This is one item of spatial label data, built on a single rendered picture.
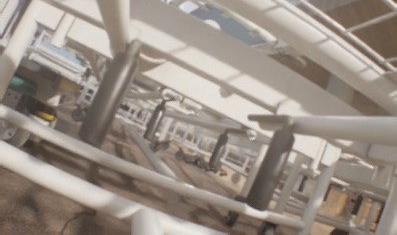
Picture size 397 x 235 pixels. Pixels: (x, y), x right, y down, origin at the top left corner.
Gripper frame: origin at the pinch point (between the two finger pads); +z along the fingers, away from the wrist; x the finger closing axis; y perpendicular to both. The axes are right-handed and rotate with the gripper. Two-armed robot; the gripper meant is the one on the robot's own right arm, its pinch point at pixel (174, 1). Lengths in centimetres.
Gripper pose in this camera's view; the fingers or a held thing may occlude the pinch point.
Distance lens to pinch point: 72.3
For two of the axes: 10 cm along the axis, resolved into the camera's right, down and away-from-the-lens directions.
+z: -2.4, 9.7, -0.6
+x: -8.8, -2.4, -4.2
